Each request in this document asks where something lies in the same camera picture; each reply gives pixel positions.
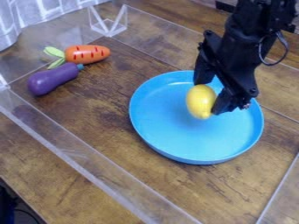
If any clear acrylic enclosure wall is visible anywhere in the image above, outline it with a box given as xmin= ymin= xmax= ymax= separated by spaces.
xmin=0 ymin=0 xmax=299 ymax=224

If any grey white curtain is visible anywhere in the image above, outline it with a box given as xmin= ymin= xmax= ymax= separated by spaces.
xmin=0 ymin=0 xmax=109 ymax=52

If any orange toy carrot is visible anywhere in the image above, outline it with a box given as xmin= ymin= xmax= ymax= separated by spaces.
xmin=43 ymin=45 xmax=111 ymax=69

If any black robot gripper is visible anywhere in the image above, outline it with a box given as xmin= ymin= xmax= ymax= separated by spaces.
xmin=192 ymin=24 xmax=288 ymax=116

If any blue round tray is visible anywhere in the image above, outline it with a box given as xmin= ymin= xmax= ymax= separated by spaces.
xmin=128 ymin=70 xmax=266 ymax=165

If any black bar in background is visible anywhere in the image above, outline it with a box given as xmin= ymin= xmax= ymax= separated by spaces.
xmin=215 ymin=0 xmax=299 ymax=35

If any purple toy eggplant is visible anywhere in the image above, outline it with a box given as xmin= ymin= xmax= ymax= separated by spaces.
xmin=27 ymin=62 xmax=84 ymax=95

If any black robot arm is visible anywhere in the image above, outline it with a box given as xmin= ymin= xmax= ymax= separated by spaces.
xmin=192 ymin=0 xmax=296 ymax=115

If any yellow toy lemon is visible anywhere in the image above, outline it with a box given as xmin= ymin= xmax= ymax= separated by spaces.
xmin=186 ymin=85 xmax=216 ymax=119

